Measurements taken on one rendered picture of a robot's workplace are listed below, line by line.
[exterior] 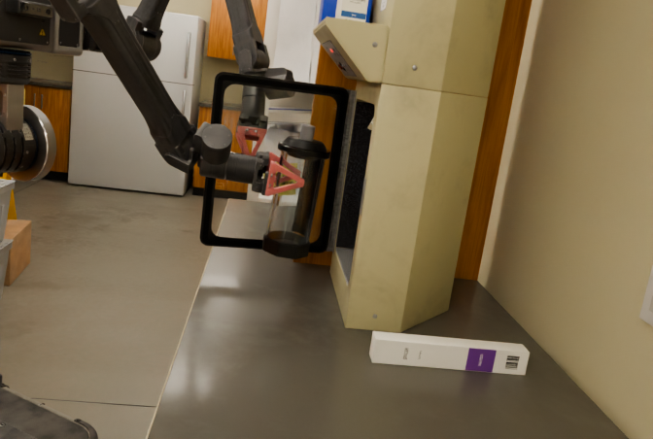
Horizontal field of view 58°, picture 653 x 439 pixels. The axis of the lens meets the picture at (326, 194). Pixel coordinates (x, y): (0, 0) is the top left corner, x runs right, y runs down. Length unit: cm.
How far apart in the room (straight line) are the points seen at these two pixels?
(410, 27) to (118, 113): 522
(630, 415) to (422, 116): 60
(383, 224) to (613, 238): 40
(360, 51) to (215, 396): 61
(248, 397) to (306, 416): 9
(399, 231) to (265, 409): 42
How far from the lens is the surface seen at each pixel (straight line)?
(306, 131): 118
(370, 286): 113
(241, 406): 89
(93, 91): 618
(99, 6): 102
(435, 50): 108
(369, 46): 106
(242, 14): 148
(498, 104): 152
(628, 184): 113
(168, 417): 86
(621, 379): 112
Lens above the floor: 141
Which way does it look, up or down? 11 degrees down
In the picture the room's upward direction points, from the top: 8 degrees clockwise
